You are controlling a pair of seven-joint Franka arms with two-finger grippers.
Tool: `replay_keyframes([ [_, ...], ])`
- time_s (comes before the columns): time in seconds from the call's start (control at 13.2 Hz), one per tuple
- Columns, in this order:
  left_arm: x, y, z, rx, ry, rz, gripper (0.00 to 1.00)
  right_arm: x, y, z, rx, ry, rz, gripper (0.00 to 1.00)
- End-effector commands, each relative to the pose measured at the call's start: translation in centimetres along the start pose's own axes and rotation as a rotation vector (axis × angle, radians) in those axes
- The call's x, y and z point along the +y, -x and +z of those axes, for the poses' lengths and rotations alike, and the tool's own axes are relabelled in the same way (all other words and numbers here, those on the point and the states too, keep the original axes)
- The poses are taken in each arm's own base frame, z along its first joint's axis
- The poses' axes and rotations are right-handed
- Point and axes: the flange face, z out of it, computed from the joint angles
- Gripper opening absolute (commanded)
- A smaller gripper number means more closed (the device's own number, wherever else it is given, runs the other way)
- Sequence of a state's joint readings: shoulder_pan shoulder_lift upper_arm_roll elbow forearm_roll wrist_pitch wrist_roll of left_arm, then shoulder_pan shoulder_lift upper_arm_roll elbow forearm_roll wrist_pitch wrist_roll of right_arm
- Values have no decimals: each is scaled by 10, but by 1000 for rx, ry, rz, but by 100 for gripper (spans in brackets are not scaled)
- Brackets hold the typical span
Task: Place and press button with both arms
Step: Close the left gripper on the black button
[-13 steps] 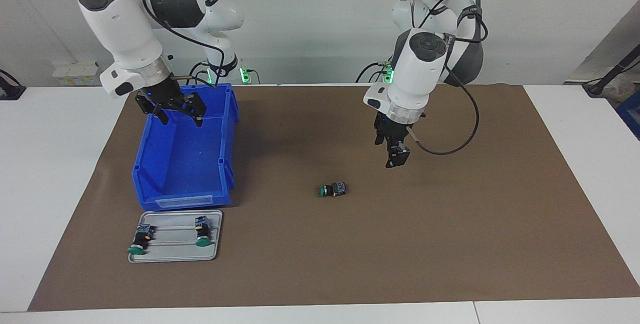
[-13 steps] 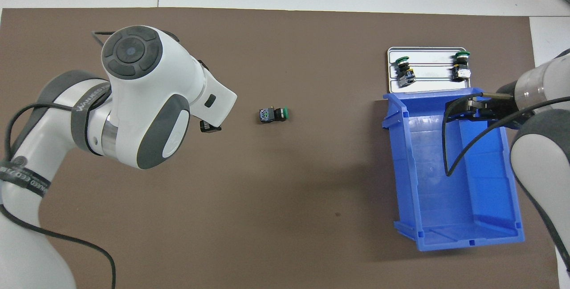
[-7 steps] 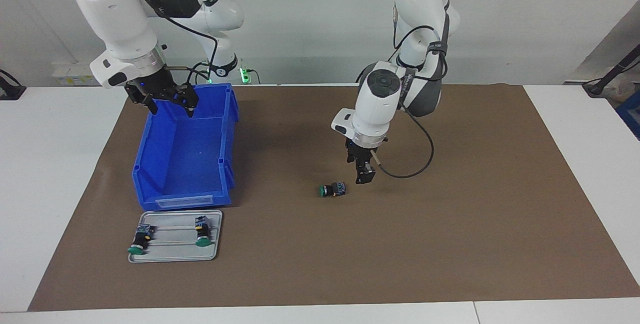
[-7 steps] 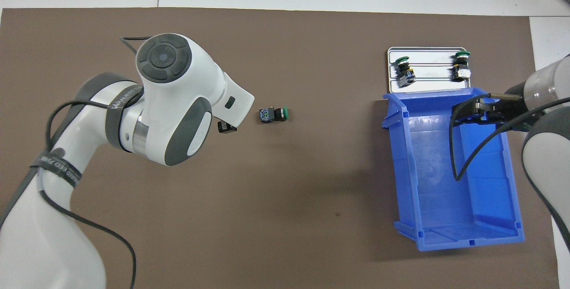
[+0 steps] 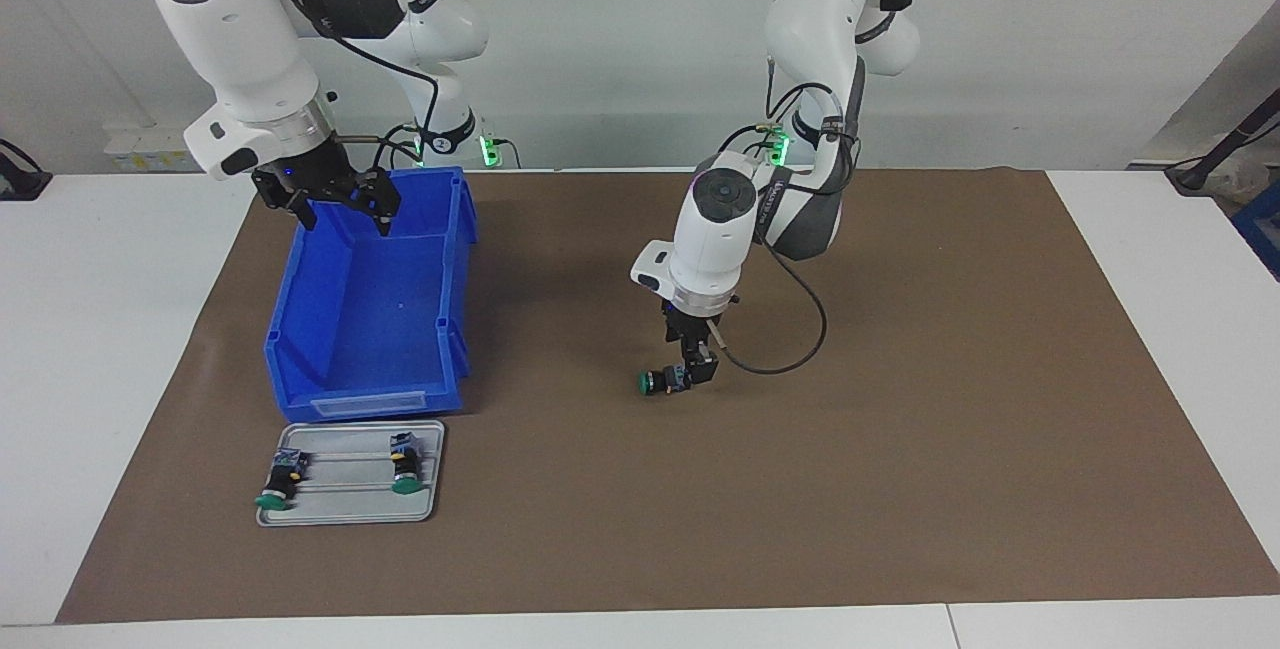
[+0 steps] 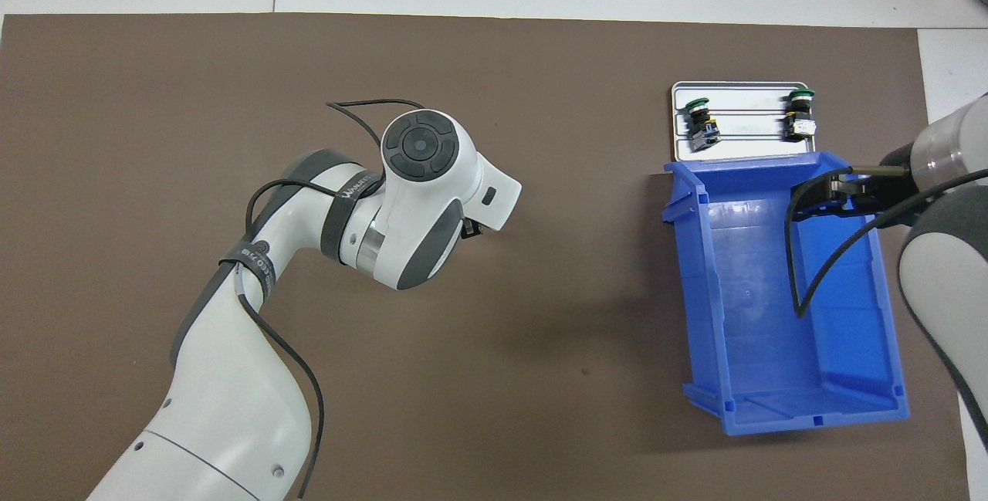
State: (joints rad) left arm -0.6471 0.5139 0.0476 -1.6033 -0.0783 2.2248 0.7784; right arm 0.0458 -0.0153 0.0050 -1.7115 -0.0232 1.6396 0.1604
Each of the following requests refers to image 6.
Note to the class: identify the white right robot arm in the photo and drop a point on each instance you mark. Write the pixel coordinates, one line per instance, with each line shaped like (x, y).
(949, 269)

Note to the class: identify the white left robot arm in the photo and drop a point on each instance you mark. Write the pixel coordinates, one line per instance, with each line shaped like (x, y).
(231, 408)

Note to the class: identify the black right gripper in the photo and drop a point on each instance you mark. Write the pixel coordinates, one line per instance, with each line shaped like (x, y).
(888, 196)

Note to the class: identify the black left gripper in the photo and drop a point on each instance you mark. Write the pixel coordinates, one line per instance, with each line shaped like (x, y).
(472, 228)

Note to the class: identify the green push button switch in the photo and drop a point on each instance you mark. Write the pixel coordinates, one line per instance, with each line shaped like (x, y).
(701, 130)
(799, 124)

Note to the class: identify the grey metal tray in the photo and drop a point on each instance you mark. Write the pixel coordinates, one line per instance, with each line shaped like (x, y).
(749, 130)

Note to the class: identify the brown table mat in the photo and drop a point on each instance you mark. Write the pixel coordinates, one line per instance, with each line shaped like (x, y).
(540, 370)

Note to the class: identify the blue plastic storage bin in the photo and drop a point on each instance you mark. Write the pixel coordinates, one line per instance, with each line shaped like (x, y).
(741, 331)

